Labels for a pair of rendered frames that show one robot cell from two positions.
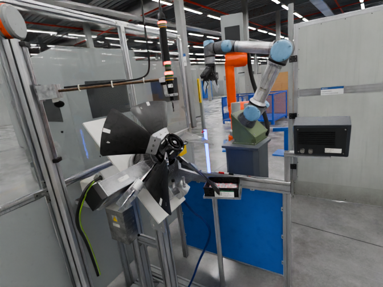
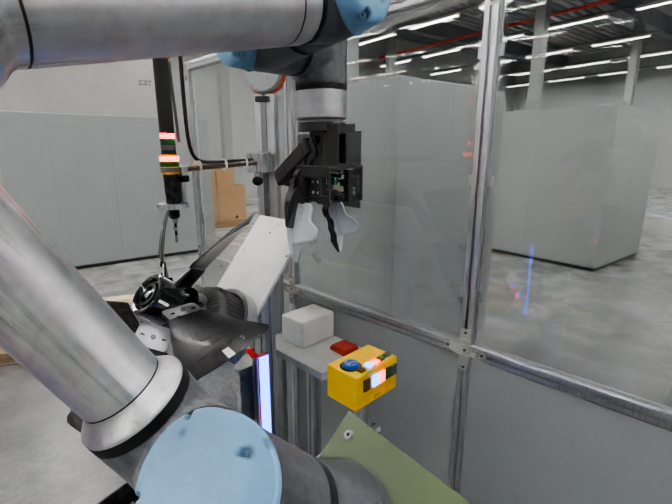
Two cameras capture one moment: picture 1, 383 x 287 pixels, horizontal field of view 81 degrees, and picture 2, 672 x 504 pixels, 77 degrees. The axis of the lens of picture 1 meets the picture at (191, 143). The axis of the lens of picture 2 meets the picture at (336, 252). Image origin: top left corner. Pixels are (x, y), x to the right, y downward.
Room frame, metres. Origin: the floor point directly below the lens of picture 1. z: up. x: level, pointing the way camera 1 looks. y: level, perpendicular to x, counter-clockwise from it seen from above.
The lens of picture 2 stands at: (1.85, -0.83, 1.59)
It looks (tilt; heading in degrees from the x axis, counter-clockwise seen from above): 14 degrees down; 103
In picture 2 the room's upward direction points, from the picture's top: straight up
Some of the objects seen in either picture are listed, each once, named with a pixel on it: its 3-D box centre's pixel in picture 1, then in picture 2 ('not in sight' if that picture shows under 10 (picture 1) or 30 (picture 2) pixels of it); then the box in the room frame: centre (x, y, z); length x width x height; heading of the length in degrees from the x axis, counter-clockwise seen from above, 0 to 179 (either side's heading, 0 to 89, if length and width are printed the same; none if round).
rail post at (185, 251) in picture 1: (180, 218); not in sight; (1.71, 0.17, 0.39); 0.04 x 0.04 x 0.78; 58
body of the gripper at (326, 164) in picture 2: (211, 72); (326, 164); (1.69, -0.20, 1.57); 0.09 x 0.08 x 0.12; 147
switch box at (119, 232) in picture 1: (122, 222); (251, 385); (1.22, 0.48, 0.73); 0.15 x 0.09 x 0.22; 58
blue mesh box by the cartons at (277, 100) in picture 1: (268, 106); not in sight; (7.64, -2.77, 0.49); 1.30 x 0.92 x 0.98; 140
